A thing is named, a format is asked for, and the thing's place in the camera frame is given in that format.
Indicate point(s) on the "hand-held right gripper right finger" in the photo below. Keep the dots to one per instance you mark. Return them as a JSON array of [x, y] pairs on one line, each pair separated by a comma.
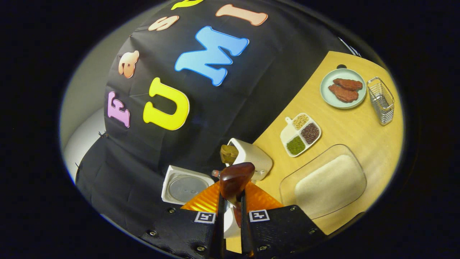
[[246, 230]]

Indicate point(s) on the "black backdrop cloth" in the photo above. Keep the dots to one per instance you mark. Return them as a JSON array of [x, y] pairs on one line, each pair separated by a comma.
[[251, 93]]

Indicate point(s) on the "clear bottle with red label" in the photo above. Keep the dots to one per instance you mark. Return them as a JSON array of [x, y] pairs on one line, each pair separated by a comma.
[[215, 173]]

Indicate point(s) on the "white rice cooker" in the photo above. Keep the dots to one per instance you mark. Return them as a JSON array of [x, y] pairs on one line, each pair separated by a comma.
[[179, 187]]

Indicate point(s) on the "clear tray of white rice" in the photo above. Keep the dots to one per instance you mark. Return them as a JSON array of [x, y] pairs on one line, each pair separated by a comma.
[[330, 183]]

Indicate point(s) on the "white toaster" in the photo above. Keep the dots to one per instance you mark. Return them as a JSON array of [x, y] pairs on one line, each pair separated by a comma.
[[252, 155]]

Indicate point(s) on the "light green plate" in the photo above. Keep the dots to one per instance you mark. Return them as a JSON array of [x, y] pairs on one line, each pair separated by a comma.
[[327, 100]]

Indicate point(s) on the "brown wooden spoon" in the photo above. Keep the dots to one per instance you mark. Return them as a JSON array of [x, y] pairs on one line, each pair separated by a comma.
[[235, 180]]

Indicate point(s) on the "brown toast slice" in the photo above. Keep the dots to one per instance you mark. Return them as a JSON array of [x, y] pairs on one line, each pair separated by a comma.
[[228, 154]]

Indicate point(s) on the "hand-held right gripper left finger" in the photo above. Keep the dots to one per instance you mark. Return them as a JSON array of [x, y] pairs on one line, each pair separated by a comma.
[[219, 233]]

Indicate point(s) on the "brown meat piece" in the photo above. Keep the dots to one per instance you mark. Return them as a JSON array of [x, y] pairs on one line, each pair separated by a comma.
[[348, 84], [343, 94]]

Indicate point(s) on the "white divided grain dish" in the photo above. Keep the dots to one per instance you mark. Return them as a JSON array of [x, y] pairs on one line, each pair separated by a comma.
[[289, 133]]

